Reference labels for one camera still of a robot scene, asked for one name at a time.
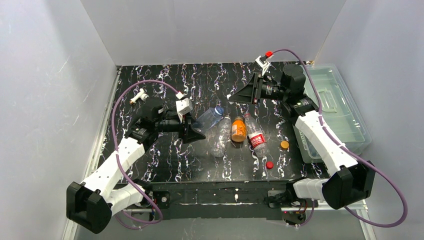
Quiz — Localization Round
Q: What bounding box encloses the clear blue-tinted bottle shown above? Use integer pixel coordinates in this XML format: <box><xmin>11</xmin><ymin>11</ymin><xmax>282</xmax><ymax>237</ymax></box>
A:
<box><xmin>192</xmin><ymin>105</ymin><xmax>224</xmax><ymax>134</ymax></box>

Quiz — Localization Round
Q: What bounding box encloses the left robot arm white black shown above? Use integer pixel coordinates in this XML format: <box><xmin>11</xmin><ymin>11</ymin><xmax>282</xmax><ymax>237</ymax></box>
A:
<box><xmin>66</xmin><ymin>97</ymin><xmax>206</xmax><ymax>234</ymax></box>

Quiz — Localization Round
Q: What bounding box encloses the clear empty plastic bottle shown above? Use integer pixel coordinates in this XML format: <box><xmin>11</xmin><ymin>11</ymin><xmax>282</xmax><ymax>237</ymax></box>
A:
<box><xmin>211</xmin><ymin>116</ymin><xmax>232</xmax><ymax>158</ymax></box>

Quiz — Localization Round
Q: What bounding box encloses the orange juice bottle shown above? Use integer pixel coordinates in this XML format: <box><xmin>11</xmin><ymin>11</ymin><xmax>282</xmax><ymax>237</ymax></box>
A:
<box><xmin>231</xmin><ymin>116</ymin><xmax>247</xmax><ymax>143</ymax></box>

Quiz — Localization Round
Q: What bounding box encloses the red label water bottle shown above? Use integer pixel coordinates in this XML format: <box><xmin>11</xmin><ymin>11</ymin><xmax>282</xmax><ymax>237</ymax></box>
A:
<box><xmin>244</xmin><ymin>112</ymin><xmax>269</xmax><ymax>158</ymax></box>

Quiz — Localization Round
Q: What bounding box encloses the orange bottle cap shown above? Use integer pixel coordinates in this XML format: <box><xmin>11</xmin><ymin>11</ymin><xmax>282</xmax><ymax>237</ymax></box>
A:
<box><xmin>280</xmin><ymin>140</ymin><xmax>290</xmax><ymax>150</ymax></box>

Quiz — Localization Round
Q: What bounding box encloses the red bottle cap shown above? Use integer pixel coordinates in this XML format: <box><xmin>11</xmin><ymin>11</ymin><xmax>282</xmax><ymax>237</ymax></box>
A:
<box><xmin>265</xmin><ymin>161</ymin><xmax>274</xmax><ymax>170</ymax></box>

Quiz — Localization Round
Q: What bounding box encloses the white pipe fitting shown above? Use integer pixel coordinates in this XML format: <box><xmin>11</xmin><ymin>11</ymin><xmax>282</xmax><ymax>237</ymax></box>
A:
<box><xmin>129</xmin><ymin>88</ymin><xmax>150</xmax><ymax>105</ymax></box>

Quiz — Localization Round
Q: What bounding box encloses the clear plastic storage box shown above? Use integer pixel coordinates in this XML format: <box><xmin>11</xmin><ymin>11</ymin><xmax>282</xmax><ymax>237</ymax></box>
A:
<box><xmin>304</xmin><ymin>64</ymin><xmax>372</xmax><ymax>156</ymax></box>

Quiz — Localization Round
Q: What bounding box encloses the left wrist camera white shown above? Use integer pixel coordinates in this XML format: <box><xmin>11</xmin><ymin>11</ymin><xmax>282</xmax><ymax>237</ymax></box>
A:
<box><xmin>175</xmin><ymin>98</ymin><xmax>193</xmax><ymax>123</ymax></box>

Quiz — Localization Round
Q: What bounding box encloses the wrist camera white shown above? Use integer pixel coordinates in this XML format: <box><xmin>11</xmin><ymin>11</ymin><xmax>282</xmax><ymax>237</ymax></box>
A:
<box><xmin>175</xmin><ymin>98</ymin><xmax>193</xmax><ymax>123</ymax></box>
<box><xmin>255</xmin><ymin>55</ymin><xmax>271</xmax><ymax>76</ymax></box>

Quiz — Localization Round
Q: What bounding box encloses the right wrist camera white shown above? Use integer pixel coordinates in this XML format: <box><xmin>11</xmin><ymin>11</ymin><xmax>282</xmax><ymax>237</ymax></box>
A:
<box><xmin>255</xmin><ymin>55</ymin><xmax>271</xmax><ymax>76</ymax></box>

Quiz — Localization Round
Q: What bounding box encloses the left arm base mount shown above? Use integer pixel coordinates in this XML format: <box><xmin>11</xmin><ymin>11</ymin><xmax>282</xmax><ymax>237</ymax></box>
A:
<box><xmin>130</xmin><ymin>190</ymin><xmax>171</xmax><ymax>229</ymax></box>

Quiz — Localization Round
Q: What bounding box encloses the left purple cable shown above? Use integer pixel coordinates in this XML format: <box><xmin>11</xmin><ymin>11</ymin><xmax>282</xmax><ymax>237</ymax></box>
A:
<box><xmin>111</xmin><ymin>79</ymin><xmax>186</xmax><ymax>231</ymax></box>

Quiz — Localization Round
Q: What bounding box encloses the purple cable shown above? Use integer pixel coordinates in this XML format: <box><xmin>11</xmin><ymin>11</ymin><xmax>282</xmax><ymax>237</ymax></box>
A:
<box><xmin>111</xmin><ymin>79</ymin><xmax>186</xmax><ymax>231</ymax></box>
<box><xmin>264</xmin><ymin>48</ymin><xmax>409</xmax><ymax>229</ymax></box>

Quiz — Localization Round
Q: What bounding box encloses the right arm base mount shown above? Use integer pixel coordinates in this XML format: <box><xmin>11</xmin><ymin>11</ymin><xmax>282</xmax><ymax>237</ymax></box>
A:
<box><xmin>264</xmin><ymin>190</ymin><xmax>319</xmax><ymax>229</ymax></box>

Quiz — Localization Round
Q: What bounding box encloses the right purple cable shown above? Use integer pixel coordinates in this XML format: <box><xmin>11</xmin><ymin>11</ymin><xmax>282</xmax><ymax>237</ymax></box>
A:
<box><xmin>264</xmin><ymin>48</ymin><xmax>409</xmax><ymax>229</ymax></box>

